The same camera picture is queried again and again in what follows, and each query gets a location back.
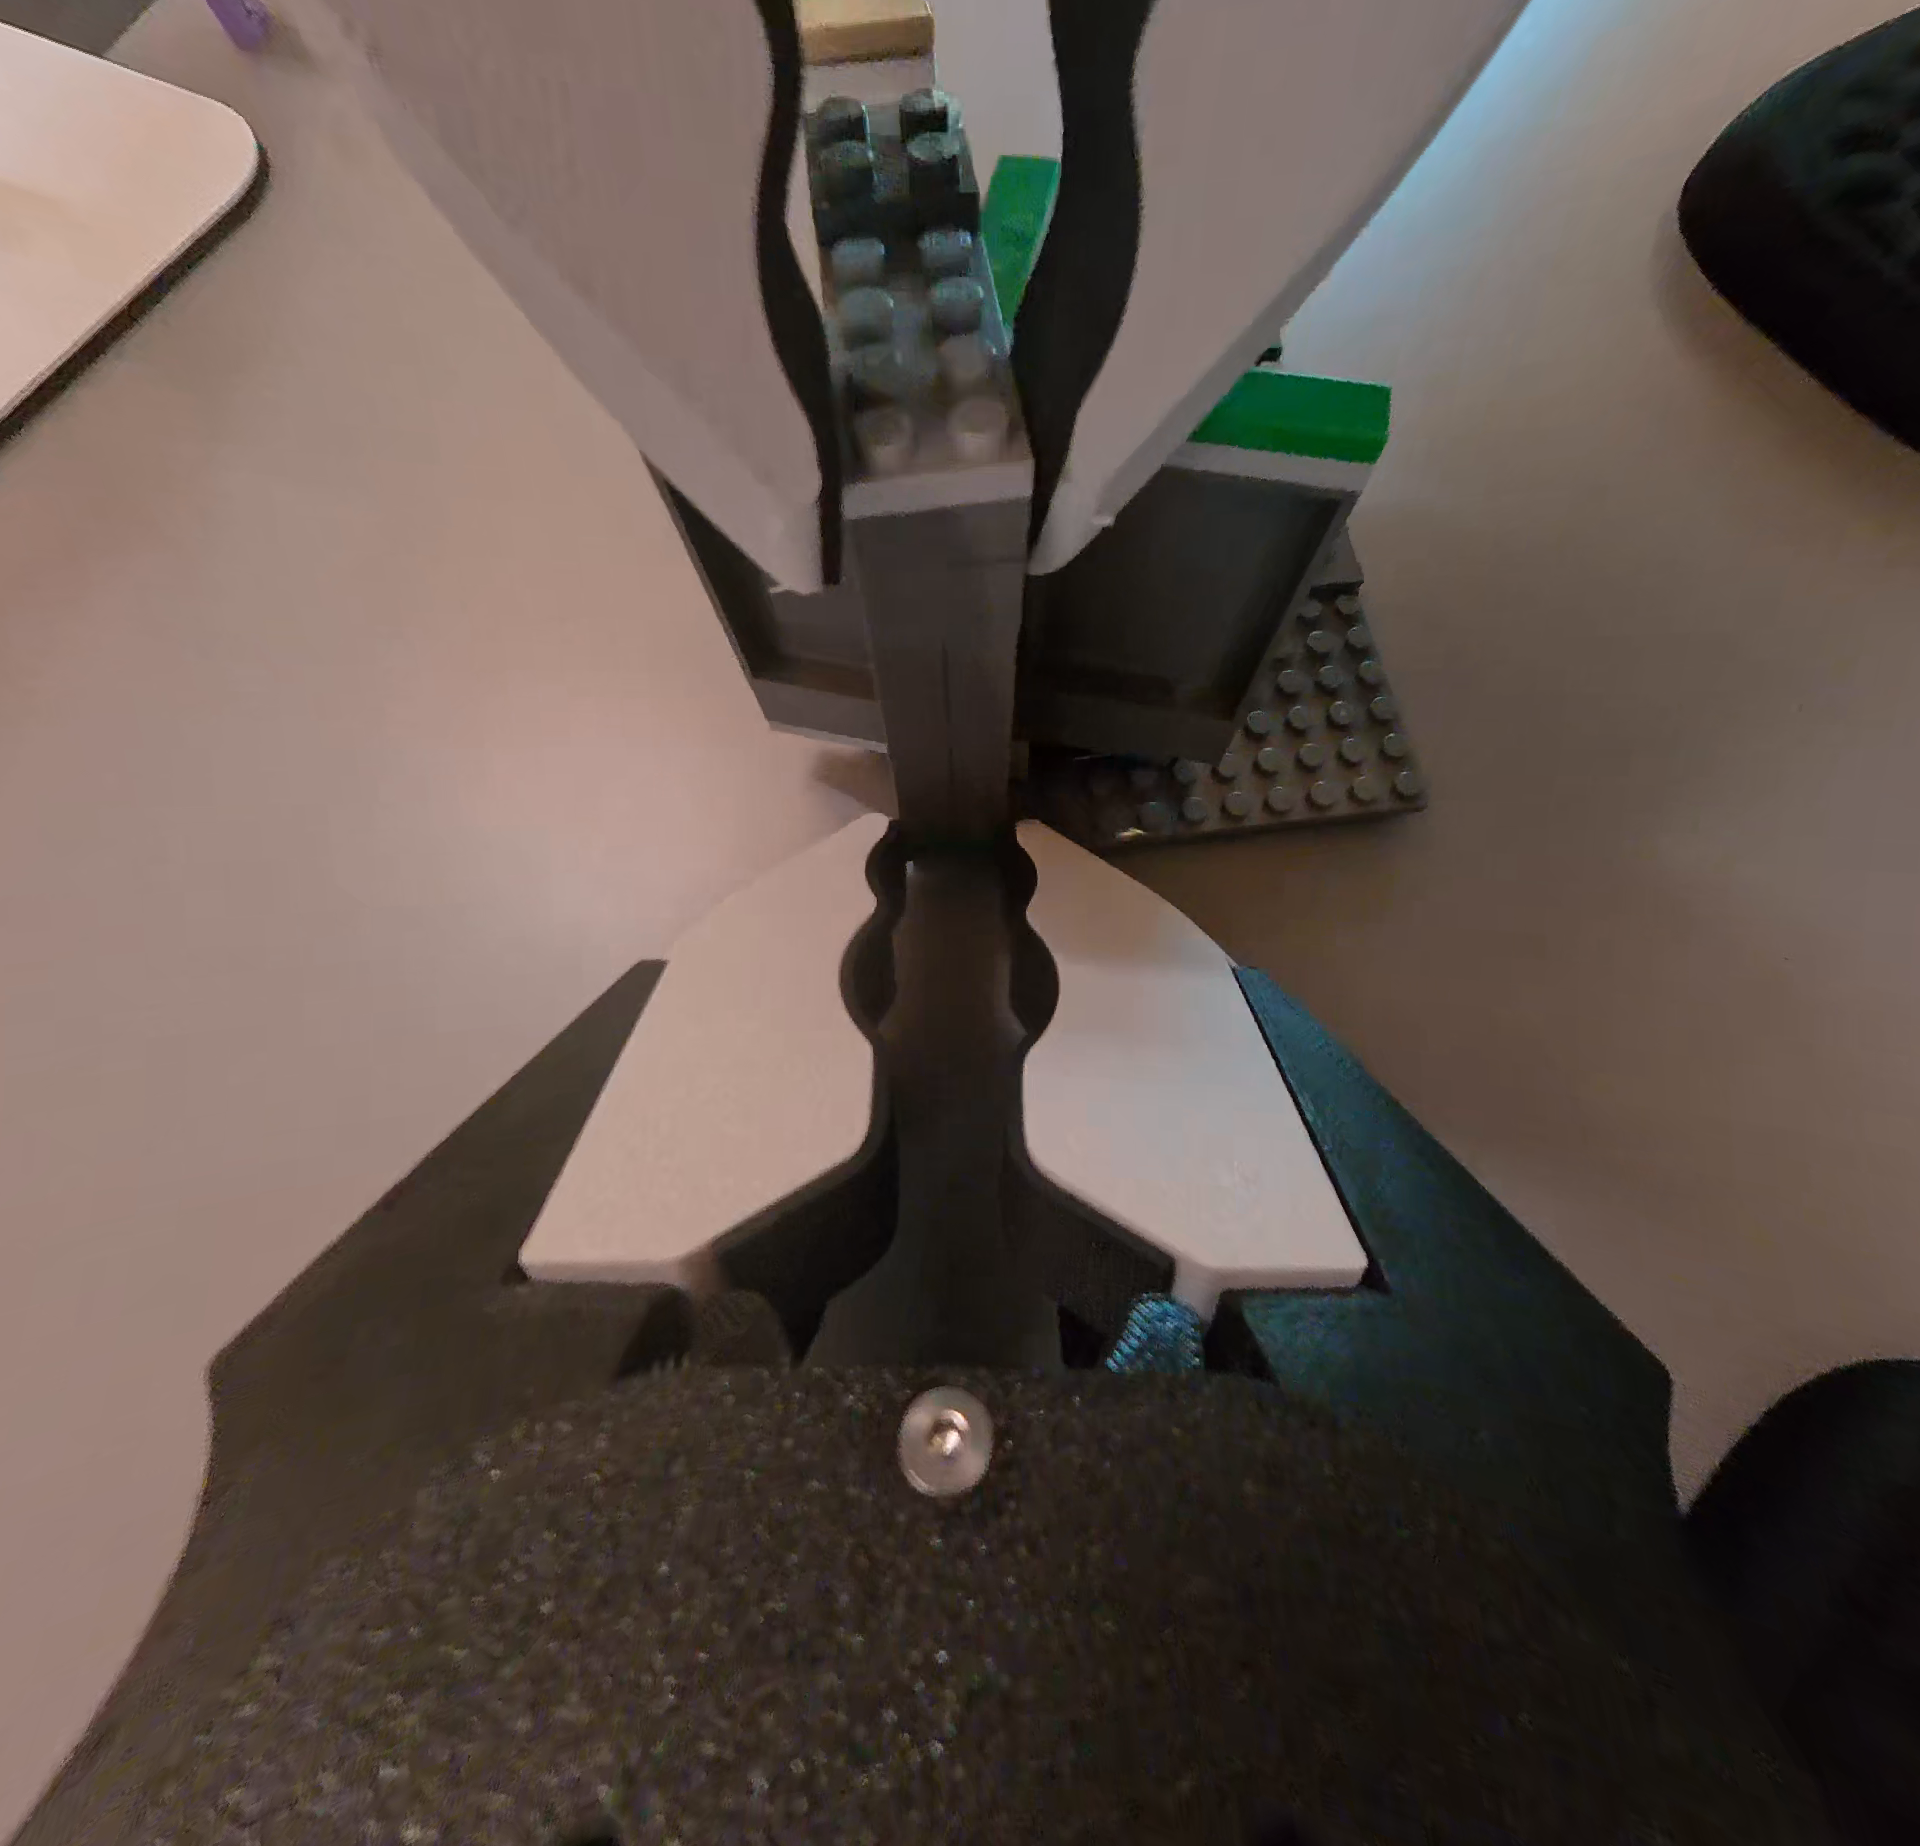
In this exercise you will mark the green flat brick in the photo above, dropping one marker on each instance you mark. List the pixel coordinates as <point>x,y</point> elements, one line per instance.
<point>1021,226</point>

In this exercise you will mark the grey brick tower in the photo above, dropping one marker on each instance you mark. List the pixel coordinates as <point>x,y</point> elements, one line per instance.
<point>946,631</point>

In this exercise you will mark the grey brick wall green top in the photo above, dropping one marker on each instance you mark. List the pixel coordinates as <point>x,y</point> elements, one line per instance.
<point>1186,601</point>

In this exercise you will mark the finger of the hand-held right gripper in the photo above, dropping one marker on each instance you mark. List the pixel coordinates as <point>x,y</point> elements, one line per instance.
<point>586,150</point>
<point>1275,121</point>

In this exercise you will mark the black textured pad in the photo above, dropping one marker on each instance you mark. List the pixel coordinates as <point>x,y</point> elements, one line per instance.
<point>1831,210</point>

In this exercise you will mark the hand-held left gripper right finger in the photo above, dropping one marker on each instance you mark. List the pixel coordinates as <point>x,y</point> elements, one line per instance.
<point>1186,1111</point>

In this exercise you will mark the tan brick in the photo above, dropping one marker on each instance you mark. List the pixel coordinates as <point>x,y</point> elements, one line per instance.
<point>863,28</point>

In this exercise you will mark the beige desk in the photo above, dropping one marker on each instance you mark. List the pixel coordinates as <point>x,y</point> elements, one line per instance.
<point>376,645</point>

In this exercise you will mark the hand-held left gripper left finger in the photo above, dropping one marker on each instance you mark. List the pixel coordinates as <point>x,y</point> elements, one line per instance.
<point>721,1095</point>

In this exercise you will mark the white tray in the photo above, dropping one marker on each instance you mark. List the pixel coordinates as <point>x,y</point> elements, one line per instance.
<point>90,196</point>

